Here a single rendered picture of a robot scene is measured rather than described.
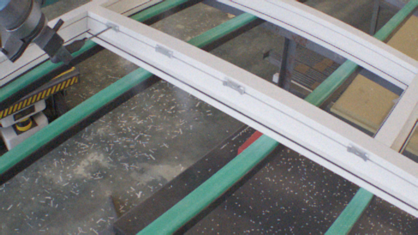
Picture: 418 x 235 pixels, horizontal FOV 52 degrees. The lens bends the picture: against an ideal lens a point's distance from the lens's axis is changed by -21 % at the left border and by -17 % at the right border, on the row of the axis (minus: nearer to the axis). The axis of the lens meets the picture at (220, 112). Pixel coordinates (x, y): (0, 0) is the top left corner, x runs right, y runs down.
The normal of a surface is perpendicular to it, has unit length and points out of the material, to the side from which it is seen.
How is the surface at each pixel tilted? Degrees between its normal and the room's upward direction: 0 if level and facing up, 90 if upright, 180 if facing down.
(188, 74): 90
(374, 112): 0
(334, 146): 90
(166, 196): 0
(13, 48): 37
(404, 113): 0
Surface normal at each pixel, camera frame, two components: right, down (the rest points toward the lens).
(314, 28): -0.62, 0.44
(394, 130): 0.08, -0.79
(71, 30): 0.78, 0.43
